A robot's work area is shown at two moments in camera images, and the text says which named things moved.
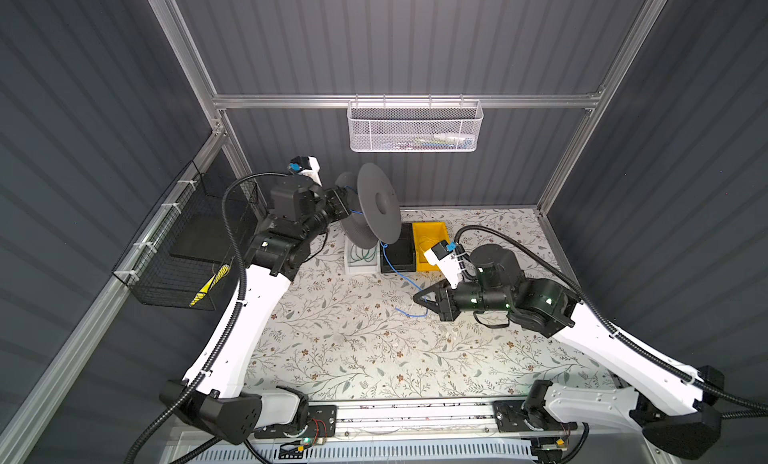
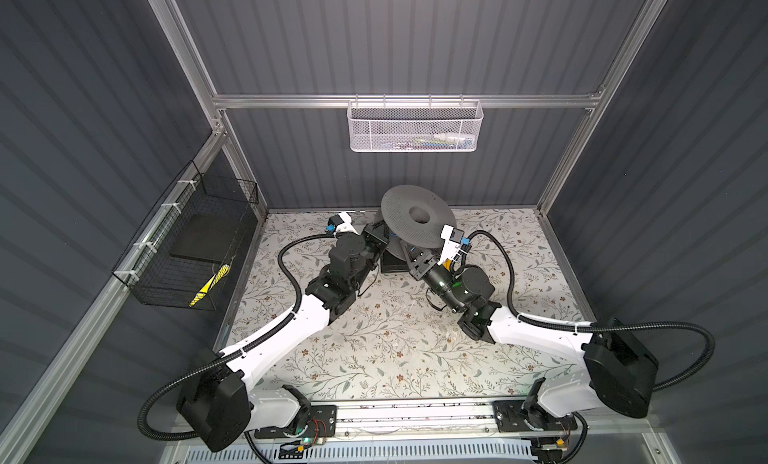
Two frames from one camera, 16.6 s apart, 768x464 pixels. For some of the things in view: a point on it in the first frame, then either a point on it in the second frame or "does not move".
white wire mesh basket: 415,125 does not move
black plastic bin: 401,253 does not move
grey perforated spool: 374,205 -> 415,214
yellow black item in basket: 221,273 does not move
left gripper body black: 334,208 -> 374,245
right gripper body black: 448,302 -> 419,274
